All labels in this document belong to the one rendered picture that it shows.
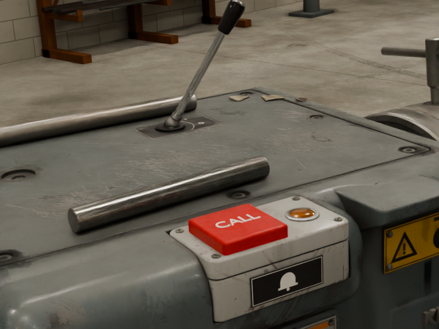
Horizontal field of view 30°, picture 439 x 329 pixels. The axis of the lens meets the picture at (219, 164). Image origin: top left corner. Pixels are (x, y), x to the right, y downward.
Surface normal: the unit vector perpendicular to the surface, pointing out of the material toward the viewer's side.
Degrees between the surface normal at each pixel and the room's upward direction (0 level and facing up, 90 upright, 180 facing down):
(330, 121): 0
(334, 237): 90
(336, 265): 90
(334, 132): 0
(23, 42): 90
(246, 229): 0
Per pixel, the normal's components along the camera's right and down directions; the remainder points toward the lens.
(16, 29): 0.70, 0.19
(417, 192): -0.05, -0.94
